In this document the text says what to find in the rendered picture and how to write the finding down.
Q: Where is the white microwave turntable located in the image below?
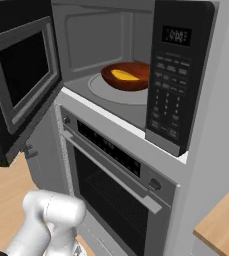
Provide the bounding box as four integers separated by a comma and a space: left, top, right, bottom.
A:
87, 72, 150, 106

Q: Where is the brown wooden bowl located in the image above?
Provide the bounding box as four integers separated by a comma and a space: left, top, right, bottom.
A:
100, 61, 151, 92

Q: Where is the yellow corn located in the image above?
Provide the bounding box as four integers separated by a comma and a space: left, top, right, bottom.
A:
111, 69, 141, 82

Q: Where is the grey cupboard door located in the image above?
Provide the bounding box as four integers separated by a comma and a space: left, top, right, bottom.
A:
21, 105, 70, 198

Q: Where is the black microwave oven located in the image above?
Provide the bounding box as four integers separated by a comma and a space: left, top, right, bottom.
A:
51, 0, 220, 158

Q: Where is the black microwave door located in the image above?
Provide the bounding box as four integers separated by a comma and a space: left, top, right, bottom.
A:
0, 0, 64, 168

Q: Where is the grey built-in oven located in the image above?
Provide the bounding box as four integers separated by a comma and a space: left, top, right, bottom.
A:
58, 105, 181, 256

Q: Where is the grey cupboard handle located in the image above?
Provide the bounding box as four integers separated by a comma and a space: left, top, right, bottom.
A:
22, 143, 39, 159

